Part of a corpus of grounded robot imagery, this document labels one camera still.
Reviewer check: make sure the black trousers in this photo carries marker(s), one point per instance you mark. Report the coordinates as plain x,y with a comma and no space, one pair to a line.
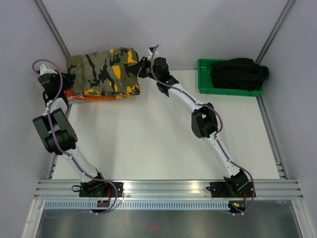
238,74

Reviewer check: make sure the camouflage yellow green trousers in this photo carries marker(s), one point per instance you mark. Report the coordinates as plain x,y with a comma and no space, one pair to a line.
104,74

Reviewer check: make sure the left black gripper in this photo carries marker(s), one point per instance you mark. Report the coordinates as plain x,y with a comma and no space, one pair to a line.
69,80

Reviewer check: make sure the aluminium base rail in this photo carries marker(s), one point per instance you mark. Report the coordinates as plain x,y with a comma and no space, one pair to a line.
265,189

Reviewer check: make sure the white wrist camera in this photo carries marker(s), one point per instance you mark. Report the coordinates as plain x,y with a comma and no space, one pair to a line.
44,69
153,53

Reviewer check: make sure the left corner aluminium post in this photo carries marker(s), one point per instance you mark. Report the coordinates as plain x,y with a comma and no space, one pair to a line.
51,26

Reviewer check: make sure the corner aluminium post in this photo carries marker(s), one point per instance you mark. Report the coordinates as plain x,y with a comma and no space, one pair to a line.
275,29
51,26

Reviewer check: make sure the orange folded trousers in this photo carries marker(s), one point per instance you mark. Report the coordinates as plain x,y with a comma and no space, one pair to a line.
88,99

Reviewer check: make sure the white slotted cable duct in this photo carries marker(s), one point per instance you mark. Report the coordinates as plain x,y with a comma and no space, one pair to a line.
139,205

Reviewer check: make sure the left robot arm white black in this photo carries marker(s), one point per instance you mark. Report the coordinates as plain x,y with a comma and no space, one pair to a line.
59,137

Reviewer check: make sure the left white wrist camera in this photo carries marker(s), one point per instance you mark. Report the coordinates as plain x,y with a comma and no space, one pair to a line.
44,69

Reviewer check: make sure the right corner aluminium post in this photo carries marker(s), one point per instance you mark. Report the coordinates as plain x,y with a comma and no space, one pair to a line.
275,29

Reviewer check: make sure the green plastic tray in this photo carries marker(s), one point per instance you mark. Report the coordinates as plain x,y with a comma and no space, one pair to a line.
205,85

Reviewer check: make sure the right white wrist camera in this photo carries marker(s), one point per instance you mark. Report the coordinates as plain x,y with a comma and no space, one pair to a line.
153,53

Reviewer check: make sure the red white folded trousers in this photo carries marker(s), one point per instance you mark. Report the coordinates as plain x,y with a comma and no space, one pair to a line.
69,94

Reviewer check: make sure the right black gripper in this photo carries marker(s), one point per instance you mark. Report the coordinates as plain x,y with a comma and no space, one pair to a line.
137,69

